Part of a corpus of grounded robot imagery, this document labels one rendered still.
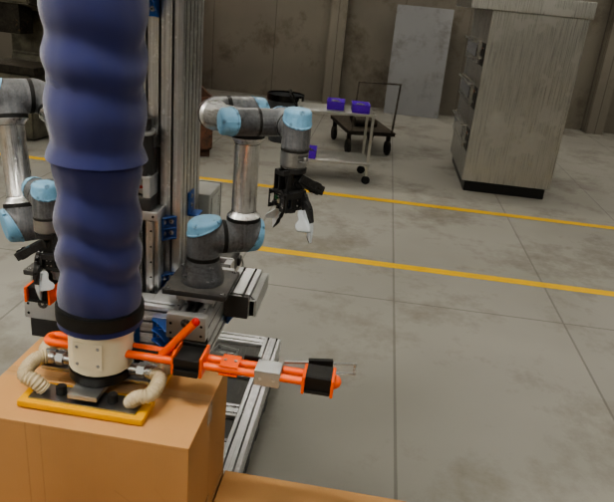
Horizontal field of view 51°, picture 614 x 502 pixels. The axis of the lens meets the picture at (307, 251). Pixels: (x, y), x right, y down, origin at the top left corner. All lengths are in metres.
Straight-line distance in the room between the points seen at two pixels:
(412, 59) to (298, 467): 10.17
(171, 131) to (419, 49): 10.39
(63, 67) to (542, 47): 6.56
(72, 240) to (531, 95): 6.55
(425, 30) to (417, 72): 0.74
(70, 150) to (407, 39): 11.19
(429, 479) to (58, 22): 2.46
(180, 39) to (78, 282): 0.96
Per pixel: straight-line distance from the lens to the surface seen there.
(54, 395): 1.88
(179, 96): 2.31
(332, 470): 3.13
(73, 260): 1.67
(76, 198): 1.61
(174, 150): 2.35
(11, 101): 2.36
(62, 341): 1.89
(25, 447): 1.90
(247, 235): 2.24
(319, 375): 1.73
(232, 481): 2.22
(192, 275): 2.26
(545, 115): 7.79
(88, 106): 1.53
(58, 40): 1.55
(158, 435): 1.75
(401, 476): 3.17
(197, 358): 1.77
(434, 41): 12.56
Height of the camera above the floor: 2.02
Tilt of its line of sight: 22 degrees down
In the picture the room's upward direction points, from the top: 6 degrees clockwise
